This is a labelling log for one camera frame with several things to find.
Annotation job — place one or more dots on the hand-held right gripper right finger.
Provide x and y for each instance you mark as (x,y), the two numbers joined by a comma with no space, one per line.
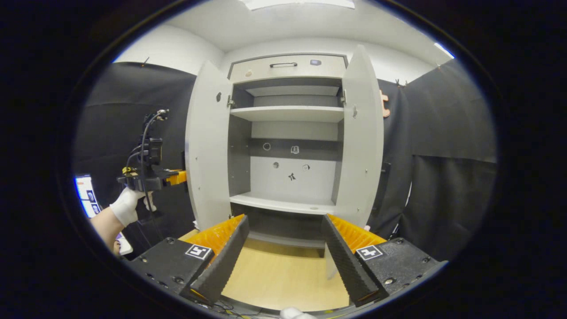
(345,266)

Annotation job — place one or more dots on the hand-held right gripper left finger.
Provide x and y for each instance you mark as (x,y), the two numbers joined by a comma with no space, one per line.
(226,261)

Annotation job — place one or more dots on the black cloth clip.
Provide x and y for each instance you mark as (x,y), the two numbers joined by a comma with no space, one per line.
(401,82)

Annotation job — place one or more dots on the beige double-door shoe cabinet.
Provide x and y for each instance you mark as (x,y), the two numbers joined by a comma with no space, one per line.
(292,133)

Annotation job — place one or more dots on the white flat object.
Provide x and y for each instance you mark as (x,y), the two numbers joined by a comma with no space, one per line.
(125,246)

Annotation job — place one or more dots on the beige cabinet door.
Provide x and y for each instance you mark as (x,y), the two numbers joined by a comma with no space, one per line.
(208,155)
(361,155)

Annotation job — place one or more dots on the small ceiling light panel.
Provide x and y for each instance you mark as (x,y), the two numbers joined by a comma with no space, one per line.
(444,50)

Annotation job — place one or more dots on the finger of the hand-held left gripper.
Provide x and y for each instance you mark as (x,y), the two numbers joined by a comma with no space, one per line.
(150,180)

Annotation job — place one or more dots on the cabinet shelf board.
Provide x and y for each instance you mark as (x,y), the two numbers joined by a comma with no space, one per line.
(288,114)
(283,204)

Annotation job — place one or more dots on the large ceiling light panel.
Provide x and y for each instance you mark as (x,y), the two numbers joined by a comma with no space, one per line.
(297,3)

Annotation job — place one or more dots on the black backdrop cloth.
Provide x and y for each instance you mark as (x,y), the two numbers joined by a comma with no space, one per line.
(443,155)

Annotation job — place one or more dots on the beige cabinet drawer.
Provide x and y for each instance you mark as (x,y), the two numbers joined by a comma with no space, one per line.
(328,71)

